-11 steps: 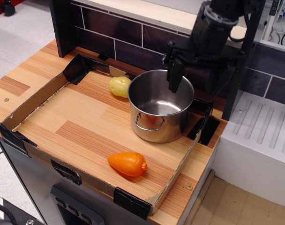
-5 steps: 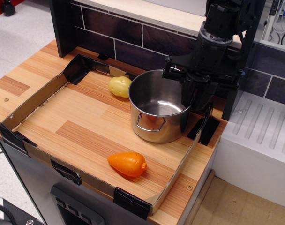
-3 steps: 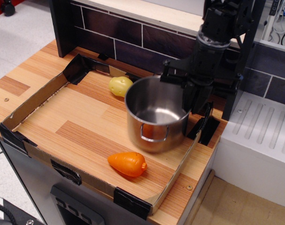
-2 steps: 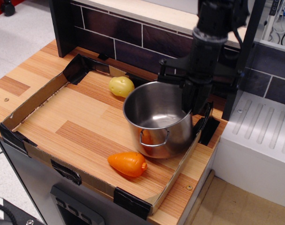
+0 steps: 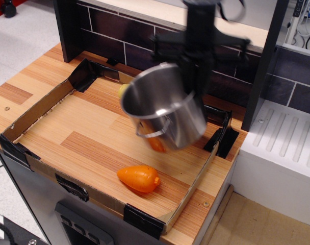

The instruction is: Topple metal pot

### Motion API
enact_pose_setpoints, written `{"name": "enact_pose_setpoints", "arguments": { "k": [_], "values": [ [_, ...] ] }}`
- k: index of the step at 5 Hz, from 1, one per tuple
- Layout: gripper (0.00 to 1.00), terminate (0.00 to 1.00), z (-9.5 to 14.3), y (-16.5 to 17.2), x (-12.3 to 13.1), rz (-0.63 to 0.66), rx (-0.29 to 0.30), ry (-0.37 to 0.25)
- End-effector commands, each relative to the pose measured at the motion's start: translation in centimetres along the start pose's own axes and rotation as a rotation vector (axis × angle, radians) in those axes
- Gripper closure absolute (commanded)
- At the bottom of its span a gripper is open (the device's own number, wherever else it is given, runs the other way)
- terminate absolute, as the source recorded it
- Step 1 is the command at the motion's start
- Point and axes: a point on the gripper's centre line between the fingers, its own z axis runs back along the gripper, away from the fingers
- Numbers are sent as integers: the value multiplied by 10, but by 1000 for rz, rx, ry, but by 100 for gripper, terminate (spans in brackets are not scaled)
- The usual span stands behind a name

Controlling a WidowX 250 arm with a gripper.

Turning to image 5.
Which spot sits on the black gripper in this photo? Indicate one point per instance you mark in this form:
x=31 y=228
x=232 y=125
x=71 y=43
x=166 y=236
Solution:
x=218 y=47

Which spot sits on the stainless steel pot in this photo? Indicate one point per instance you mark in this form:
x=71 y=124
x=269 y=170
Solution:
x=165 y=115

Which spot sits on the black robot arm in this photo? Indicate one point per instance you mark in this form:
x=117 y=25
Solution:
x=200 y=17

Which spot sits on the cardboard fence with black tape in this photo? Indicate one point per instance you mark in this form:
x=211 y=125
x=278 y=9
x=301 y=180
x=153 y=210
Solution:
x=64 y=136

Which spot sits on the light wooden shelf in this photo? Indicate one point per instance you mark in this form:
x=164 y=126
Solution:
x=175 y=18

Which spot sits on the yellow plastic potato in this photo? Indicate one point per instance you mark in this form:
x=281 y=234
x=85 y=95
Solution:
x=122 y=90

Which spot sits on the orange plastic carrot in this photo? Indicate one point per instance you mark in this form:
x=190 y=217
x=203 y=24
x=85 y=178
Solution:
x=140 y=178

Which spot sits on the white sink drainboard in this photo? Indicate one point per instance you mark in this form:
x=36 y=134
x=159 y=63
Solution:
x=273 y=164

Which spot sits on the black oven control panel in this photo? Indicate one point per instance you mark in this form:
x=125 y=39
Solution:
x=79 y=230

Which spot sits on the dark right cabinet post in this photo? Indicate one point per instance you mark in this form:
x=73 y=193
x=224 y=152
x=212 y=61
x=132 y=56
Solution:
x=266 y=65

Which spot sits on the dark shelf side post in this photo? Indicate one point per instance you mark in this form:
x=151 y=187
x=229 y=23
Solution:
x=68 y=22

